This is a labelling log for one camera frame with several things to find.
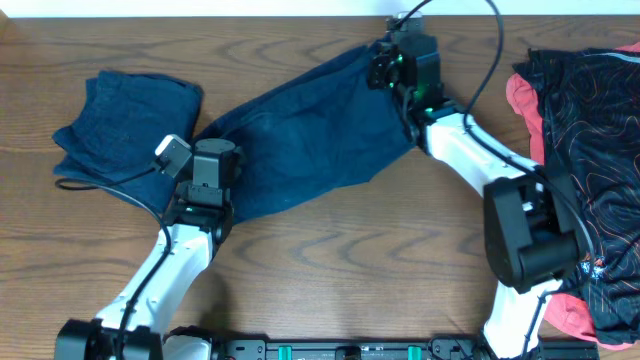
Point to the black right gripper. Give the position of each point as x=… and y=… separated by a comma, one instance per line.
x=379, y=61

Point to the navy blue shorts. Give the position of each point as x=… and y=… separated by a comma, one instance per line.
x=124, y=119
x=322, y=130

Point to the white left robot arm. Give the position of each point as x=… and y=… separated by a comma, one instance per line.
x=198, y=220

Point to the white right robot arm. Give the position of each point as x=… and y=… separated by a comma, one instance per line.
x=534, y=236

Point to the red garment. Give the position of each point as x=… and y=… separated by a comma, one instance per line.
x=530, y=115

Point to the folded navy blue shorts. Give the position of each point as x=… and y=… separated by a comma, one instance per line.
x=124, y=119

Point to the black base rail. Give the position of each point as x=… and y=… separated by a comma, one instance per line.
x=350, y=350

